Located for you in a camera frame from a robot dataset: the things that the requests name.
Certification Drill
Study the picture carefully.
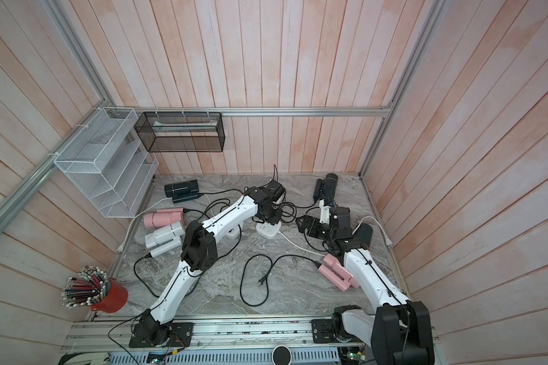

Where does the dark green folded hair dryer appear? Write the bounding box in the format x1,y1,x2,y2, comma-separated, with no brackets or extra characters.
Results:
164,179,201,204

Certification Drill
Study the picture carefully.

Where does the white hair dryer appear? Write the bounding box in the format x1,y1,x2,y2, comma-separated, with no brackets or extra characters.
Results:
145,222,185,258

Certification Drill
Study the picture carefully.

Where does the black cord of pink dryer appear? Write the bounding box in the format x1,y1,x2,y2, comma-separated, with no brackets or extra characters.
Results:
182,200,231,222

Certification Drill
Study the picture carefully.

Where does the white square power strip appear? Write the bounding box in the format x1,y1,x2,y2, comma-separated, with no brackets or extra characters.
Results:
225,227,241,239
256,221,282,240

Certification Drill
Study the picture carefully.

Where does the pink hair dryer under arm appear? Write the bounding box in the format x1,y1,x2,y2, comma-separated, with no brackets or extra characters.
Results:
318,254,360,292

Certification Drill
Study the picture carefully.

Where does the round black white knob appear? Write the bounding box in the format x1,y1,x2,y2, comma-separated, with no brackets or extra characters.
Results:
271,345,292,365

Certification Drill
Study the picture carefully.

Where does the white square power strip left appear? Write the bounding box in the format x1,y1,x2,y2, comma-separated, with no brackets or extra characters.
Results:
225,227,241,239

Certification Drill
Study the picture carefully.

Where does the black mesh wall basket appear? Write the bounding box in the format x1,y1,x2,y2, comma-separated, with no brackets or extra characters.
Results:
135,111,225,153

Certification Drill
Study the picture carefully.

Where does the red pencil cup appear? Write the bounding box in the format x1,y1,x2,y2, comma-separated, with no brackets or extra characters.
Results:
61,265,129,314

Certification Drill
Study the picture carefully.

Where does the pink folded hair dryer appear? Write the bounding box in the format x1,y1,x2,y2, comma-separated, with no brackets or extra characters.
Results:
143,208,184,229

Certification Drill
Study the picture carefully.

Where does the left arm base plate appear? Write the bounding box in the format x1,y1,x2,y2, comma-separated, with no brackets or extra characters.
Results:
129,313,194,348

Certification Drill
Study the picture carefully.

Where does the white square power strip right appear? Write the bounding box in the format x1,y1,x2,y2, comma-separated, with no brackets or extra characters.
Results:
256,221,282,240

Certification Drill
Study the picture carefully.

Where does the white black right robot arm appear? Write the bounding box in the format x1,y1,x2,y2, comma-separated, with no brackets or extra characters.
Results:
298,207,435,364

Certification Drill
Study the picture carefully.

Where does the dark green dryer far right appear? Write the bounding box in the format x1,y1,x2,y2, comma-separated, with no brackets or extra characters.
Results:
313,173,339,205

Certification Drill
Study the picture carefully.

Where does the black cord front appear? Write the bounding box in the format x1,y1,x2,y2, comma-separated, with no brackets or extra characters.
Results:
239,253,323,307

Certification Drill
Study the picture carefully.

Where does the white cable right strip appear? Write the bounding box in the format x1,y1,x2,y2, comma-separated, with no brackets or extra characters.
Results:
276,215,394,259

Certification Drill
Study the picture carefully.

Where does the dark green unfolded hair dryer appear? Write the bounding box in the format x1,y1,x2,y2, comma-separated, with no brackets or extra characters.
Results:
353,223,374,249

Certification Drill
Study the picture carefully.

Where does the white wire mesh shelf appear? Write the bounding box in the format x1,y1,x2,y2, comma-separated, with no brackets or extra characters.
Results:
54,107,158,218

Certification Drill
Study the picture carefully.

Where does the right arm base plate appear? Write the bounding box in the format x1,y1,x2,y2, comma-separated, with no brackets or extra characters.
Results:
311,305,375,345

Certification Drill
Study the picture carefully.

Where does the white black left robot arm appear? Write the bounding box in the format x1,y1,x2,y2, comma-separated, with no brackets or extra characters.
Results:
132,180,286,347

